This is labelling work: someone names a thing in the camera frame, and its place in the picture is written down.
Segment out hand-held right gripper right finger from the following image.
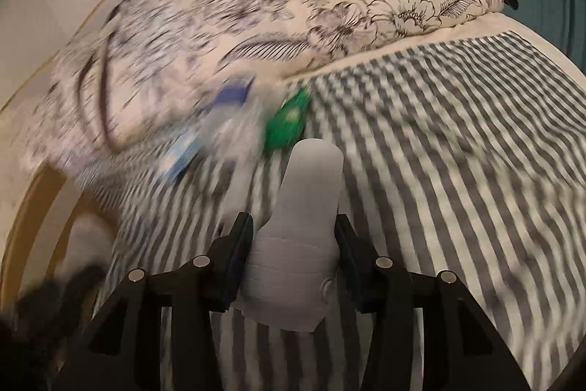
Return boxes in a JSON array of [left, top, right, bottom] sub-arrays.
[[334, 213, 534, 391]]

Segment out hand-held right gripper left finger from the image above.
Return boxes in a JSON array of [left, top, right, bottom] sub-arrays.
[[59, 211, 255, 391]]

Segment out green checked blanket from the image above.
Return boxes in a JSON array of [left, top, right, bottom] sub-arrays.
[[75, 29, 586, 391]]

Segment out green foil wrapper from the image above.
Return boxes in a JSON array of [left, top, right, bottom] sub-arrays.
[[262, 88, 314, 154]]

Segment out brown cardboard box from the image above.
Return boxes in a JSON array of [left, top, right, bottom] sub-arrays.
[[0, 164, 120, 305]]

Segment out white tube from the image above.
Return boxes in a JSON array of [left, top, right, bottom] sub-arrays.
[[238, 138, 345, 332]]

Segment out clear jar blue label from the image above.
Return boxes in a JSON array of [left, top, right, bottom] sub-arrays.
[[213, 75, 257, 117]]

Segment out blue labelled plastic bottle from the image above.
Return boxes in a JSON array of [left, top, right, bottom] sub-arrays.
[[197, 98, 275, 172]]

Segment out blue white tissue pack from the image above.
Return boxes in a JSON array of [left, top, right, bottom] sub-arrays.
[[158, 128, 207, 185]]

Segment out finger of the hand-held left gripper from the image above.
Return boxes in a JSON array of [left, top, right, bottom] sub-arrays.
[[14, 265, 108, 328]]

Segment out floral print duvet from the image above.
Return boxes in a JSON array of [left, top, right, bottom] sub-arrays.
[[23, 0, 511, 176]]

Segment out white lace cloth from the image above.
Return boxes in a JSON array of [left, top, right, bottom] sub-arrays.
[[57, 214, 117, 282]]

